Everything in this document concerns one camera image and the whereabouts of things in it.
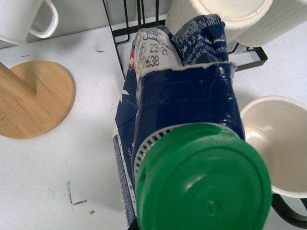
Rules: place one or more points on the white mug on tree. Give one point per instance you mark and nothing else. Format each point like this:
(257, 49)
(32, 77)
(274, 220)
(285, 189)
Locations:
(16, 19)

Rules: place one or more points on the cream ribbed cup left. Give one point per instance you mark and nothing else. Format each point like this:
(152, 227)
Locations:
(238, 15)

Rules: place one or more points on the wooden mug tree stand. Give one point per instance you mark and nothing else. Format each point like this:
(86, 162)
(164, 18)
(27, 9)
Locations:
(35, 97)

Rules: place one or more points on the blue milk carton green cap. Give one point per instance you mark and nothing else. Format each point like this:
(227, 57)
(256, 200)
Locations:
(182, 157)

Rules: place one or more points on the cream ribbed cup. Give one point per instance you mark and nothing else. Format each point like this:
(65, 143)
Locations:
(282, 16)
(238, 15)

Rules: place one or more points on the cream ribbed cup right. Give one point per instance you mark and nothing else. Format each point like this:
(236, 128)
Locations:
(282, 16)

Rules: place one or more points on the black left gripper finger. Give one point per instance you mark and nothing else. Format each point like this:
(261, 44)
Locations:
(286, 213)

